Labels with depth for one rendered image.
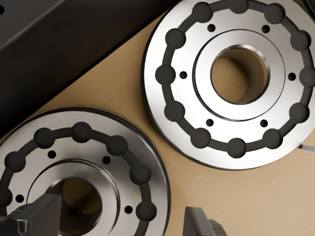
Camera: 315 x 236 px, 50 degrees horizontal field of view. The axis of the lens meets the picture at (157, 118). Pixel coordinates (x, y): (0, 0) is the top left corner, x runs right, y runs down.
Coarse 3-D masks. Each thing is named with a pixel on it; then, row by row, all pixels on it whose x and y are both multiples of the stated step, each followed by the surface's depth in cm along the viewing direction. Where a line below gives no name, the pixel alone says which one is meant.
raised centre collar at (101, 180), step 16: (64, 160) 18; (80, 160) 18; (48, 176) 17; (64, 176) 17; (80, 176) 17; (96, 176) 17; (32, 192) 17; (48, 192) 18; (112, 192) 17; (112, 208) 17; (96, 224) 18; (112, 224) 17
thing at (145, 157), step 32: (32, 128) 18; (64, 128) 18; (96, 128) 18; (128, 128) 18; (0, 160) 18; (32, 160) 18; (96, 160) 18; (128, 160) 18; (0, 192) 18; (128, 192) 18; (160, 192) 18; (128, 224) 18; (160, 224) 18
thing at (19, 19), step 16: (0, 0) 11; (16, 0) 11; (32, 0) 11; (48, 0) 11; (64, 0) 11; (0, 16) 11; (16, 16) 11; (32, 16) 11; (48, 16) 11; (0, 32) 11; (16, 32) 11; (32, 32) 11; (0, 48) 11
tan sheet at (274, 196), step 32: (128, 64) 21; (224, 64) 21; (64, 96) 21; (96, 96) 21; (128, 96) 21; (224, 96) 21; (288, 160) 21; (64, 192) 21; (96, 192) 21; (192, 192) 21; (224, 192) 21; (256, 192) 21; (288, 192) 21; (224, 224) 21; (256, 224) 21; (288, 224) 21
